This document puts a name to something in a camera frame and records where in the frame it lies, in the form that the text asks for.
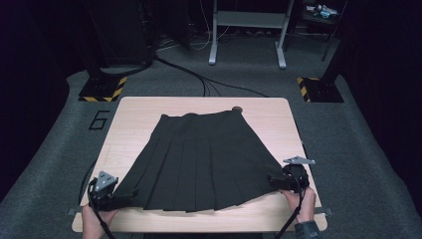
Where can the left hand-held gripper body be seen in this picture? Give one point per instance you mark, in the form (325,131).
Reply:
(103,191)

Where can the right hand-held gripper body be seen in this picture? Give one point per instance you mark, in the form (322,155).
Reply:
(297,176)

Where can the black pleated skirt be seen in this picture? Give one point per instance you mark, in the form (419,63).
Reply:
(202,162)

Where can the person's right hand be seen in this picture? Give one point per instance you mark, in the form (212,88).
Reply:
(303,205)

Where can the person's left hand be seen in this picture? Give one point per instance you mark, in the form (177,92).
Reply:
(94,222)

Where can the black stand with striped base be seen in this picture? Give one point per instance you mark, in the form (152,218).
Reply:
(101,88)
(321,89)

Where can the black cabinet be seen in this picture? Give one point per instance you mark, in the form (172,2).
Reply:
(121,30)

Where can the dark shelf with clutter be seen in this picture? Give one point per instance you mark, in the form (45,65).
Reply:
(320,13)

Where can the grey metal desk frame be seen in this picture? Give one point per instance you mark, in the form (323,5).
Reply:
(249,20)

